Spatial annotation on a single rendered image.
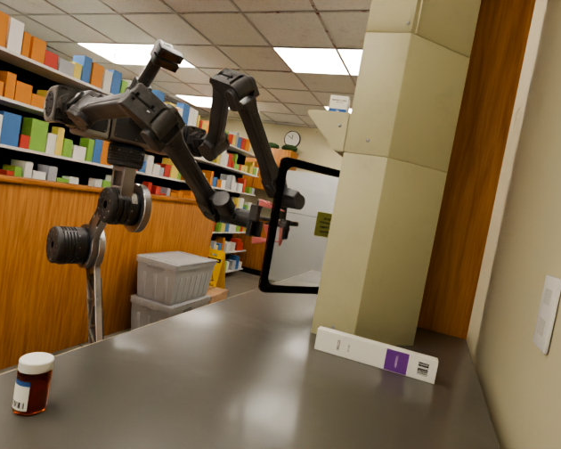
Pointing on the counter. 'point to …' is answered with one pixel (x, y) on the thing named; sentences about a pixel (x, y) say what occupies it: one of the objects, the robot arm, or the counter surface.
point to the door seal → (277, 223)
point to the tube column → (428, 20)
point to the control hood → (332, 127)
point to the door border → (273, 220)
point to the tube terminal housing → (390, 187)
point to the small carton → (339, 103)
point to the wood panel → (475, 165)
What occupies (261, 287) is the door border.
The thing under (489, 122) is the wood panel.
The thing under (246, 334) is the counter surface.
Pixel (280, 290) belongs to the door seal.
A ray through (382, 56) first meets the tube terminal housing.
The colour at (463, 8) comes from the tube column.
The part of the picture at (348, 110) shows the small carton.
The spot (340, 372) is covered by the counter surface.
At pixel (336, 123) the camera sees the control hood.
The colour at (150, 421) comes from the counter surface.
